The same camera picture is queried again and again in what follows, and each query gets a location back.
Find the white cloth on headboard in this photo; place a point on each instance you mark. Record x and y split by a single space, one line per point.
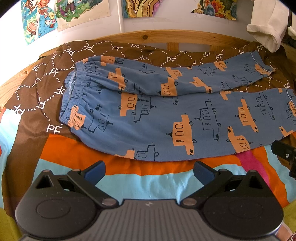
269 22

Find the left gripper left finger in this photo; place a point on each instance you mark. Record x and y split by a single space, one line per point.
85 183

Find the white wall pipe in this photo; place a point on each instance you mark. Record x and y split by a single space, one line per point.
120 16

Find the green cartoon poster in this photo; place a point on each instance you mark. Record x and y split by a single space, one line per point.
71 13

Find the blue car-print pants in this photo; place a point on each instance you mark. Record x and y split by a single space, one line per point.
139 111

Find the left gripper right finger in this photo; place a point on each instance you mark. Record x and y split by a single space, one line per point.
213 182

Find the yellow brown abstract poster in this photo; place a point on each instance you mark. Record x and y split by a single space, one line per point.
140 8

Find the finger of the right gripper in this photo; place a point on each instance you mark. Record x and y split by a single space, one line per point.
286 152

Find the brown patterned bedspread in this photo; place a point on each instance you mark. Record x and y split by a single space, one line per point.
33 139

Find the cartoon poster far left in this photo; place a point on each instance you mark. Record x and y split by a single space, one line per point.
38 18

